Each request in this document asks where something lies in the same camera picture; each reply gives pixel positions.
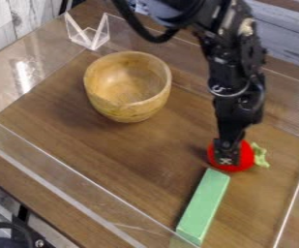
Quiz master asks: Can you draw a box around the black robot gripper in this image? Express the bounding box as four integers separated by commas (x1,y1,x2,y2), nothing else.
207,77,268,168

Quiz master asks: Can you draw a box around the red felt strawberry toy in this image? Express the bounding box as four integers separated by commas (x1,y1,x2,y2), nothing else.
207,140,271,172

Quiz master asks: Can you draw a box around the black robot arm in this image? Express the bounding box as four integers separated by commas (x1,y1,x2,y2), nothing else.
111,0,267,171

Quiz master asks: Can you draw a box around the green rectangular block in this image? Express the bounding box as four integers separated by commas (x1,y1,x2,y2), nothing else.
176,169,231,246

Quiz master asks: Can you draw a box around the wooden bowl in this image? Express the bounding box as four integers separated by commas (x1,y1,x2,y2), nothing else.
83,51,172,123

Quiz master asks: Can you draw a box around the black table clamp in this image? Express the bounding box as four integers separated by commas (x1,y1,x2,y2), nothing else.
11,205,56,248

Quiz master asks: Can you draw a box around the clear acrylic tray wall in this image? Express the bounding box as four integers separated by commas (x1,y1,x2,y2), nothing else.
0,124,197,248

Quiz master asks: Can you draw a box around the clear acrylic corner bracket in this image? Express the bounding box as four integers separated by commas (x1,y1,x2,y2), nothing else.
64,13,110,50

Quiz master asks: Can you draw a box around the black cable bottom left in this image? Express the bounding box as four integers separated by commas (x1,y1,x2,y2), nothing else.
0,220,32,248

